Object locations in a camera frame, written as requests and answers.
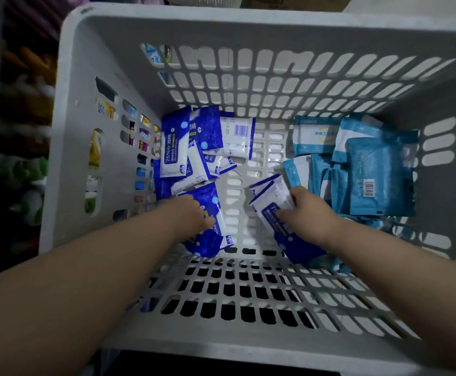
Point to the person's left hand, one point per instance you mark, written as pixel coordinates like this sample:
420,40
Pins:
185,217

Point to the person's right hand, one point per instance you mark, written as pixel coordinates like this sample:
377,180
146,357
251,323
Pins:
312,223

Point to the person's right thumb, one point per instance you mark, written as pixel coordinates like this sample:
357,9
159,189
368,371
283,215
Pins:
287,217

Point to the person's left thumb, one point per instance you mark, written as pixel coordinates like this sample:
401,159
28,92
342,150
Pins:
208,223

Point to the person's right forearm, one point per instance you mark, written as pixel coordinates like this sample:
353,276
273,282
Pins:
408,293

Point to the person's left forearm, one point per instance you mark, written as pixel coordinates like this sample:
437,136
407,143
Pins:
75,293

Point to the pile of dark blue packets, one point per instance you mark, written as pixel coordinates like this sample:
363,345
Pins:
208,131

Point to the pile of teal packets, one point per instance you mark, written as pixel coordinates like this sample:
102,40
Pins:
377,172

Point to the grey plastic slotted basket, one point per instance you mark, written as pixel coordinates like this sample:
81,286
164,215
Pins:
106,215

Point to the green white plush toy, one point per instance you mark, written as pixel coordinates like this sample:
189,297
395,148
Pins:
30,199

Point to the orange plush toys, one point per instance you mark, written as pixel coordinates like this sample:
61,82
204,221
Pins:
32,62

